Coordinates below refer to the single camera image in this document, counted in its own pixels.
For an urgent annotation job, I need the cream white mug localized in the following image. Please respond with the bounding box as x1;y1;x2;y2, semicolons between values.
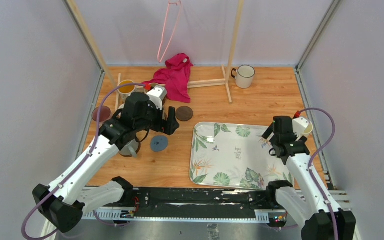
303;121;314;138

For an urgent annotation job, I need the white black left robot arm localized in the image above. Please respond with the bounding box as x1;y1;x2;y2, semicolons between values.
32;86;180;233

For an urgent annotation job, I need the pink wire hanger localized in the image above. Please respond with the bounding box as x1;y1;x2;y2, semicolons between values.
157;0;184;64

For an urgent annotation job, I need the grey ceramic mug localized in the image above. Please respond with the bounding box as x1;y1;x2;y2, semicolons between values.
118;139;141;158

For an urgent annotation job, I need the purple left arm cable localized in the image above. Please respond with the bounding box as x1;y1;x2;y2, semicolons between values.
21;82;151;240

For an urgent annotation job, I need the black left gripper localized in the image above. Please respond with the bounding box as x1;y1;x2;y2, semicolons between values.
135;100;180;135

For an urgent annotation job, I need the wooden drying rack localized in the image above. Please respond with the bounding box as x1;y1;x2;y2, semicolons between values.
65;0;244;104

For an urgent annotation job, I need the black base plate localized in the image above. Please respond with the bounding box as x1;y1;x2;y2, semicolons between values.
108;187;288;222

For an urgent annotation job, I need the pink ceramic mug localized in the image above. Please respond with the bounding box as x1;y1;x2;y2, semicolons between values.
91;105;112;123

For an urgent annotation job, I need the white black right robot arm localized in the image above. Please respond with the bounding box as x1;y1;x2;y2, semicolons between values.
262;116;357;240

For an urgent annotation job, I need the glass mug yellow inside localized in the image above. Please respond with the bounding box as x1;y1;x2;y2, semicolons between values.
118;80;137;102

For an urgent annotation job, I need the blue coaster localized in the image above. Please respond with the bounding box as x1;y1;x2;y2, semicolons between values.
150;135;169;152

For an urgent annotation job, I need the dark wooden coaster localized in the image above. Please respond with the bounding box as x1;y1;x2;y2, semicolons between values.
175;106;194;122

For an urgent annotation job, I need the white enamel mug black rim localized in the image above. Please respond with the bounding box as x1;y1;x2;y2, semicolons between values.
230;64;256;89

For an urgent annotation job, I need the magenta cloth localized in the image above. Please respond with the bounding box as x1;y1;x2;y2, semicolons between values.
142;53;194;104

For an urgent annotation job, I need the floral white serving tray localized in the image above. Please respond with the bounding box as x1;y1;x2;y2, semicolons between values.
189;122;295;190

